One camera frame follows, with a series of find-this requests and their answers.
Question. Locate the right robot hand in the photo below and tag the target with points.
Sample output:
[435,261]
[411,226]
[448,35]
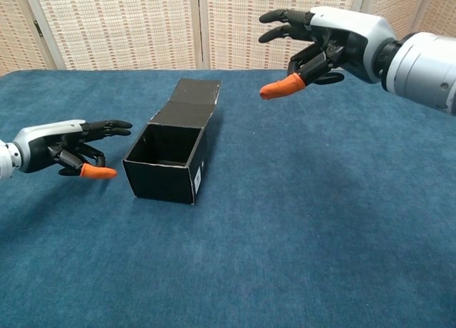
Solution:
[356,32]

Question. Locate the dark cardboard box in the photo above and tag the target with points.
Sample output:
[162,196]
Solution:
[160,182]

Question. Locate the black screen hinge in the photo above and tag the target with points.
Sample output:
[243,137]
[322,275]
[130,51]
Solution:
[37,28]

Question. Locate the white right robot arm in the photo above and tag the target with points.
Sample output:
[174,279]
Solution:
[424,67]

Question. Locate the woven bamboo screen panel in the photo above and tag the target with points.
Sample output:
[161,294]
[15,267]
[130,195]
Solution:
[441,7]
[235,28]
[392,0]
[14,28]
[117,25]

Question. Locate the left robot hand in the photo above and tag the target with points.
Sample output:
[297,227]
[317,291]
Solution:
[39,146]

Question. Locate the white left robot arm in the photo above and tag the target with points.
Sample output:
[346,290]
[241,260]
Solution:
[7,160]

